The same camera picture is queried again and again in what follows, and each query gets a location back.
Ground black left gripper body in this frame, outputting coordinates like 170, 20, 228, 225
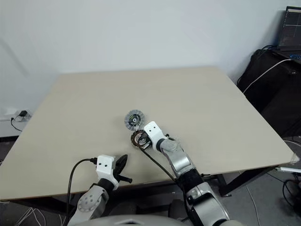
113, 163, 125, 184

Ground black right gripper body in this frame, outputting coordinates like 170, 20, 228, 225
140, 134, 154, 150

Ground silver spoked rotor disc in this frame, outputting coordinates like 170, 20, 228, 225
124, 109, 146, 131

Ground large black bag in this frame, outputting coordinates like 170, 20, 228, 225
237, 48, 301, 137

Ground white floor power strip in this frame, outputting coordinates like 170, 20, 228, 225
277, 166, 301, 174

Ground open black laptop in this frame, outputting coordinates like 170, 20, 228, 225
276, 6, 301, 60

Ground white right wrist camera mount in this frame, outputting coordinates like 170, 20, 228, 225
143, 121, 166, 151

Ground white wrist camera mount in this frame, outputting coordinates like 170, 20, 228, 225
143, 121, 166, 151
95, 154, 119, 190

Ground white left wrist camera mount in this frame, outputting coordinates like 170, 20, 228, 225
95, 154, 119, 190

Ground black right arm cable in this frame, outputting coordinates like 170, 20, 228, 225
140, 147, 181, 182

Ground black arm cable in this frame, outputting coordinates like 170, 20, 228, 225
66, 158, 98, 218
140, 147, 181, 182

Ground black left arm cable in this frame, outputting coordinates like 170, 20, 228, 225
66, 158, 98, 218

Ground white floor cables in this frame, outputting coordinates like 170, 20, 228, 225
13, 206, 69, 226

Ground black adapter cable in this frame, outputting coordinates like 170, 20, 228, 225
10, 116, 22, 132

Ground white wall power strip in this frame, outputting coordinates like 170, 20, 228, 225
0, 107, 32, 122

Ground white cable over bag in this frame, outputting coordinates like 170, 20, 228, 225
243, 58, 295, 95

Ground black floor cables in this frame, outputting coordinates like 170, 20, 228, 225
281, 173, 301, 206

